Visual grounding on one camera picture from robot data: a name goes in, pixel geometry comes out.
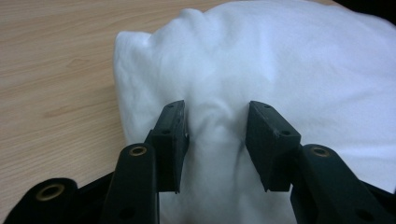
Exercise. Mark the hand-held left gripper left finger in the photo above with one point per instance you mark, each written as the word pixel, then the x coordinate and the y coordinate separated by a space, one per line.
pixel 171 146

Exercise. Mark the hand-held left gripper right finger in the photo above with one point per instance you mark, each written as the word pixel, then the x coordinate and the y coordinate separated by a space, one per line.
pixel 271 146

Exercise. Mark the white pleated skirt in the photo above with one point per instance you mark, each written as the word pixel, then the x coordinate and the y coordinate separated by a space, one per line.
pixel 280 62

